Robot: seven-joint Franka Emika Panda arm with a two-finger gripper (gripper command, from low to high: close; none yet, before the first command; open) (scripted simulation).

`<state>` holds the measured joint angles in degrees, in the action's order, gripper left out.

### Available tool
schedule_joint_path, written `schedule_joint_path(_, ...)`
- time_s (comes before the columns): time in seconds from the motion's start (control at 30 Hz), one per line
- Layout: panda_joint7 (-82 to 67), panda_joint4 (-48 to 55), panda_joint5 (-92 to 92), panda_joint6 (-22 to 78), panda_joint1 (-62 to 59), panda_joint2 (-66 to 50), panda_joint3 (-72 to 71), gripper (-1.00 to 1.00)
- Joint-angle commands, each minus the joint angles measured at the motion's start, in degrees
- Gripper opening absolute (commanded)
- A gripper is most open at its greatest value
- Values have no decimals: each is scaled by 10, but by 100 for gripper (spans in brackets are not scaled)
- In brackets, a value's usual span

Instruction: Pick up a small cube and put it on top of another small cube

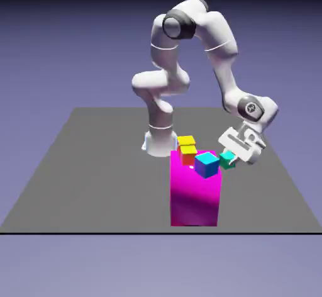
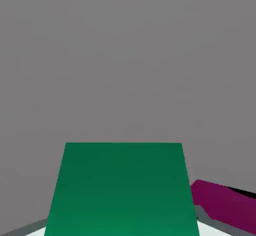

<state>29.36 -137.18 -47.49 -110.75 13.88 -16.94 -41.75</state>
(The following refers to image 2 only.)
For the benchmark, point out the small green cube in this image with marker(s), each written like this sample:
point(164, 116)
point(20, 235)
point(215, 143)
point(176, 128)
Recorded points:
point(122, 190)

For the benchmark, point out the large magenta box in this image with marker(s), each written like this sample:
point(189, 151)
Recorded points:
point(226, 206)

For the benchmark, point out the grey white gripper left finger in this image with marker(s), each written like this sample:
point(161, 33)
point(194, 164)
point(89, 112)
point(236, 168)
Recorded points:
point(30, 231)

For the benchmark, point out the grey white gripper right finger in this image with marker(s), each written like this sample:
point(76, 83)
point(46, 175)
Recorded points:
point(208, 228)

